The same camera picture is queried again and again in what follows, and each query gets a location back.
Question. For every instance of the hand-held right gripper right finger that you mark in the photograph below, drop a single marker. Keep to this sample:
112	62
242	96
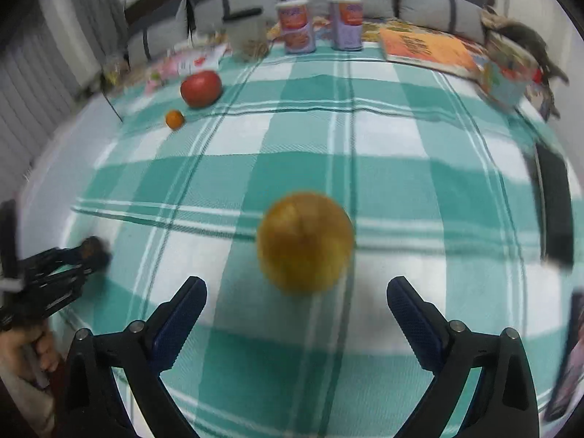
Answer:
413	324

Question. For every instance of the green checked cloth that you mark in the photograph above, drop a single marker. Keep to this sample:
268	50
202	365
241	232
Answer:
365	169

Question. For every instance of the colourful printed cup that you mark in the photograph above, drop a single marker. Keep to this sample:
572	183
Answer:
506	75

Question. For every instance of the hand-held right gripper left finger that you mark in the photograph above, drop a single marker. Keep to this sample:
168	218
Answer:
180	324

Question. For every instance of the printed purple canister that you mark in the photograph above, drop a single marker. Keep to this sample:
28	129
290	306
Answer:
346	25
296	27

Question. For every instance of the pink packet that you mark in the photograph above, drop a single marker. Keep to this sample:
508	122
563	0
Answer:
191	61

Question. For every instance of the small tangerine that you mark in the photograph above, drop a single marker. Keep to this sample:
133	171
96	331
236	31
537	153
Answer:
174	120

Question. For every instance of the red apple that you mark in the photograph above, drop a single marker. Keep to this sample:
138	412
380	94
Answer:
200	90

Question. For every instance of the small glass jar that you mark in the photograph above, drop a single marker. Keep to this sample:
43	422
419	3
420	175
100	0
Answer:
115	70

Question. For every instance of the black phone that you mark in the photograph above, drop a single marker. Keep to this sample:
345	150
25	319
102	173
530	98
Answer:
570	365

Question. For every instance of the yellow pear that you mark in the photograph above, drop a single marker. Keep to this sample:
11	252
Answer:
305	244

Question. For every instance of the dark cloth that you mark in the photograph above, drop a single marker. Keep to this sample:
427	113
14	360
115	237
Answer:
529	39

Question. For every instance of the orange book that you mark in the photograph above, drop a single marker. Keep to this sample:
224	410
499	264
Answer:
424	50

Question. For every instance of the grey curtain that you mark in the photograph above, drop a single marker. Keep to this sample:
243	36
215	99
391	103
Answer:
45	64

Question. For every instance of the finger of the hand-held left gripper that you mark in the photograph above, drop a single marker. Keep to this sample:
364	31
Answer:
59	285
54	258

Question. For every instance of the person's left hand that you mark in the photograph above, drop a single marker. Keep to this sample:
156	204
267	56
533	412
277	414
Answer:
41	351

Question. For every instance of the person's left forearm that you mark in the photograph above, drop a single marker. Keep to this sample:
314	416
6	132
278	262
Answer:
23	406

